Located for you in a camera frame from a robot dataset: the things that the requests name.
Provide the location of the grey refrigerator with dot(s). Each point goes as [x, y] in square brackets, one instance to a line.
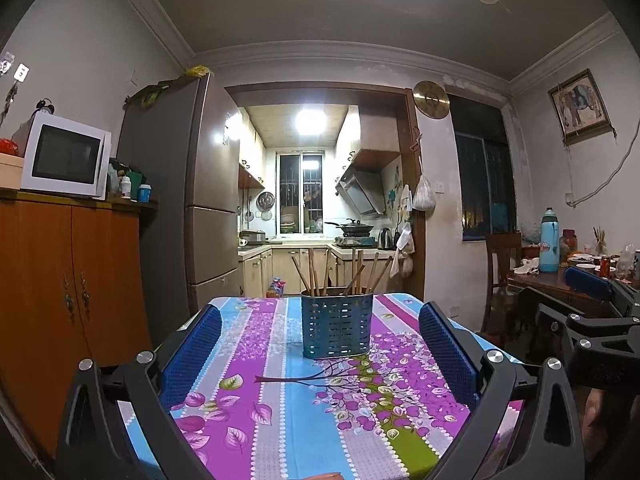
[165, 200]

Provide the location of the kitchen ceiling light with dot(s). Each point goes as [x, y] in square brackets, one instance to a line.
[310, 121]

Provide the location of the dark wooden side table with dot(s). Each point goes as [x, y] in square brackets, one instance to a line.
[530, 280]

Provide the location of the hanging metal strainer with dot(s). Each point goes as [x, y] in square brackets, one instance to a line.
[265, 200]

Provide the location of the wall cabinet above hood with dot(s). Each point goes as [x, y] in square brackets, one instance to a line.
[372, 135]

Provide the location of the small alarm clock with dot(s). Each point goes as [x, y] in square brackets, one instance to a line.
[45, 108]

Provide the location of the dark wooden chair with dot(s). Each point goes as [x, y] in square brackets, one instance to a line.
[500, 285]

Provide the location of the orange wooden cabinet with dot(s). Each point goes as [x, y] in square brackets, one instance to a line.
[55, 310]

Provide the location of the steel kettle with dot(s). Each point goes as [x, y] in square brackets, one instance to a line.
[384, 239]

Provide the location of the blue lidded jar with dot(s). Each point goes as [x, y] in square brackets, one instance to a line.
[144, 193]

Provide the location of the green packet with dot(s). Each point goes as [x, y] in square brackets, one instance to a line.
[137, 177]

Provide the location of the white medicine bottle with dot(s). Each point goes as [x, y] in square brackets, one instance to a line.
[125, 188]

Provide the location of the set of wooden chopsticks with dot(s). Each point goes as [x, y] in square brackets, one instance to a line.
[311, 275]

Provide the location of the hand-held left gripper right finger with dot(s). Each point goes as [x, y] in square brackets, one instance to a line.
[450, 352]

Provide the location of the cream box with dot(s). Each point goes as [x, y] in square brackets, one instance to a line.
[11, 172]

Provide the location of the framed elephant picture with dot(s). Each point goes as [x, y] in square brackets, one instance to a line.
[580, 105]

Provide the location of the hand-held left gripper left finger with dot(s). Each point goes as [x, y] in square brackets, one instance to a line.
[192, 352]

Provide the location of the dark barred window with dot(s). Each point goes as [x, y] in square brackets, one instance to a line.
[482, 175]

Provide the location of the person's right hand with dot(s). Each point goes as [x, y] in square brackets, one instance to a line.
[595, 410]

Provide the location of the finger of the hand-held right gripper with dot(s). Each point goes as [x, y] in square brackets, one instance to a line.
[590, 280]
[590, 327]

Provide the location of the yellow item on refrigerator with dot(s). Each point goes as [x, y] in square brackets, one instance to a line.
[197, 71]

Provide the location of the hanging wall ornament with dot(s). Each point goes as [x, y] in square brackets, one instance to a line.
[7, 95]

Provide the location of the kitchen window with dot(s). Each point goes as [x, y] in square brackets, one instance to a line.
[300, 192]

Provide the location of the white hanging plastic bag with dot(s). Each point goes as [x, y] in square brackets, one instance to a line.
[424, 195]

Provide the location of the colourful bottles on floor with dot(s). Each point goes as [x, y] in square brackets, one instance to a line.
[277, 287]

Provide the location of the white wall socket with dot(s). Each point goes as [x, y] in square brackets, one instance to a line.
[21, 72]

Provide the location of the red round item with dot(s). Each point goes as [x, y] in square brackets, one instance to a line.
[7, 147]

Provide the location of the floral striped tablecloth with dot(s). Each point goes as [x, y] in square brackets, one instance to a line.
[280, 410]

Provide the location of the cup with sticks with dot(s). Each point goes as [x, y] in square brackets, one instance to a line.
[599, 242]

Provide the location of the blue perforated utensil holder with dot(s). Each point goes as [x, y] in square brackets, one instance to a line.
[337, 325]

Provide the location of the red jar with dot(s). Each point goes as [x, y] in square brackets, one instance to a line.
[568, 245]

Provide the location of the blue thermos bottle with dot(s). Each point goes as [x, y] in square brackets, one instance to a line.
[549, 242]

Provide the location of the steel range hood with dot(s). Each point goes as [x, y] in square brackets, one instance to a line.
[360, 192]

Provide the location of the white crumpled cloth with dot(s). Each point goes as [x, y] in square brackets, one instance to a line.
[527, 266]

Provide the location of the black wok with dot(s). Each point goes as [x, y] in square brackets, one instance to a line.
[352, 226]

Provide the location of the white microwave oven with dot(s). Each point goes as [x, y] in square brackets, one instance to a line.
[62, 155]

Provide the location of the beige kitchen base cabinets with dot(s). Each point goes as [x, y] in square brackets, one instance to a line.
[280, 267]

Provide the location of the green cloth on refrigerator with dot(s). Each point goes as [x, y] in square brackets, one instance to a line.
[147, 92]

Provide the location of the hanging kitchen cloths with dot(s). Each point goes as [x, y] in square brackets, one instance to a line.
[403, 252]

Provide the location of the gold wall clock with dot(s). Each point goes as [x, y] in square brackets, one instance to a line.
[431, 100]

